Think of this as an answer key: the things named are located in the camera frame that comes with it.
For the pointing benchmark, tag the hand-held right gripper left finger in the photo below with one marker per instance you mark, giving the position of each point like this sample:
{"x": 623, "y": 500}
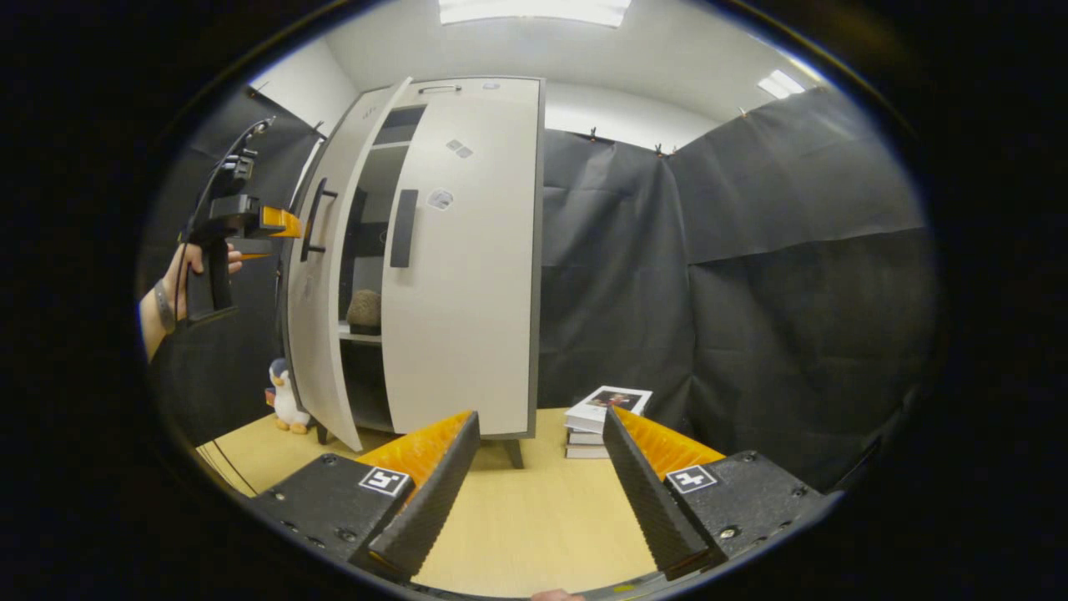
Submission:
{"x": 434, "y": 501}

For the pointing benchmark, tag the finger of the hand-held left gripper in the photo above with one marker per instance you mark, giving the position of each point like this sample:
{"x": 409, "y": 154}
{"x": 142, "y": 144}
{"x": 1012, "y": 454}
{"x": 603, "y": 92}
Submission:
{"x": 282, "y": 224}
{"x": 250, "y": 247}

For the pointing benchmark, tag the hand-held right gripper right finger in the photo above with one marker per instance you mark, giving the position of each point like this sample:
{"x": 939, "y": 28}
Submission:
{"x": 647, "y": 501}

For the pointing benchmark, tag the white shoe cabinet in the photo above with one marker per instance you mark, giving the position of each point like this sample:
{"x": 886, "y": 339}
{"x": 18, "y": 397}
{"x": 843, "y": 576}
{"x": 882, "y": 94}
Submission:
{"x": 365, "y": 267}

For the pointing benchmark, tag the white shoe cabinet door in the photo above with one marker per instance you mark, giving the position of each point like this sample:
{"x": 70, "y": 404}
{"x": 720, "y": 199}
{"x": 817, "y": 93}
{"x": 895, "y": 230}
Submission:
{"x": 313, "y": 334}
{"x": 467, "y": 317}

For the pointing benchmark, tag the brown fuzzy shoe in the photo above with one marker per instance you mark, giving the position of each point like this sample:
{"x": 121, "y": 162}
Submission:
{"x": 365, "y": 309}

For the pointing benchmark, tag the white book with dark photo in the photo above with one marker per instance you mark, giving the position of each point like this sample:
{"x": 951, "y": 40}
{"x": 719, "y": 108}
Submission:
{"x": 609, "y": 405}

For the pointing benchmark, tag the white plush penguin toy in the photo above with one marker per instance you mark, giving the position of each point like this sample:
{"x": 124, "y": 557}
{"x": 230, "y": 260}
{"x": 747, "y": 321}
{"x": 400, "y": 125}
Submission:
{"x": 288, "y": 401}

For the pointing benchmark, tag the black backdrop cloth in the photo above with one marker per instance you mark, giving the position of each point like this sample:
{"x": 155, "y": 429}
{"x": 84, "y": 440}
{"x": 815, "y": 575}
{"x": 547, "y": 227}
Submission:
{"x": 751, "y": 334}

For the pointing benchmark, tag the ceiling light panel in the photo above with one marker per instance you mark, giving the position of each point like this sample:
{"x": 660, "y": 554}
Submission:
{"x": 534, "y": 10}
{"x": 782, "y": 83}

